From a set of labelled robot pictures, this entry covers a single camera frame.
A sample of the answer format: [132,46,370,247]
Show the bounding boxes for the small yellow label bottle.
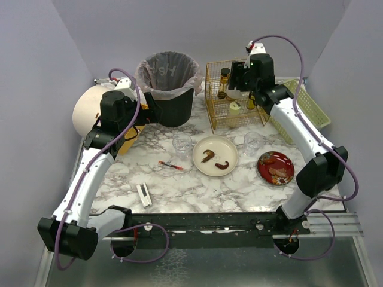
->
[246,92,256,110]

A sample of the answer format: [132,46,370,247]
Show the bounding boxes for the amber spice jar grey lid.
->
[217,67,230,99]

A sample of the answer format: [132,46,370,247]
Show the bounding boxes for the clear drinking glass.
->
[243,132,263,156]
[172,133,192,158]

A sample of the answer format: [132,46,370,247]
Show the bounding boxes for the cream cylindrical shaker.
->
[228,102,241,117]

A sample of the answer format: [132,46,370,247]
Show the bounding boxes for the pale green perforated basket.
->
[269,83,331,144]

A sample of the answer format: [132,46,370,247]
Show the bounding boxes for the cream round plate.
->
[192,135,239,177]

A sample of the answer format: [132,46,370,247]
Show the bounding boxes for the black lid glass jar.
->
[226,89,242,100]

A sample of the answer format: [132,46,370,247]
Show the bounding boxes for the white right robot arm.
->
[228,41,348,229]

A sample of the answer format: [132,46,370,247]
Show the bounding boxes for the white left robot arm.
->
[37,77,162,260]

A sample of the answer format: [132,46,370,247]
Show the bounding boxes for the black trash bin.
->
[155,89,196,127]

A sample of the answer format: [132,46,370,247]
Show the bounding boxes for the orange yellow drawer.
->
[118,103,149,156]

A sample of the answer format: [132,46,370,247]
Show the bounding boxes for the cream cylindrical drawer box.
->
[72,85,109,137]

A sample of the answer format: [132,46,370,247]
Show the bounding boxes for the pink plastic bin liner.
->
[135,51,202,100]

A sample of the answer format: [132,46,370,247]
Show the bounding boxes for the red pen tube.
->
[159,161,191,172]

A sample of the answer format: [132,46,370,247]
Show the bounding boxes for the brown shrimp piece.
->
[201,149,215,163]

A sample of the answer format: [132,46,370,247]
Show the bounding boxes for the white rectangular device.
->
[136,183,153,208]

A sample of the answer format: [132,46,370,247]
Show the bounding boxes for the dark red sausage piece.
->
[215,161,229,170]

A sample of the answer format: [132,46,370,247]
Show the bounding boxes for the red floral small plate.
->
[257,151,295,186]

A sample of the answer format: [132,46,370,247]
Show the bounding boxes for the meat scraps on red plate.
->
[263,158,288,178]

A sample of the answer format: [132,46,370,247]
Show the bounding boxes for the gold wire rack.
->
[205,60,270,132]

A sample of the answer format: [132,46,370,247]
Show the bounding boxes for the black mounting rail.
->
[98,210,311,249]

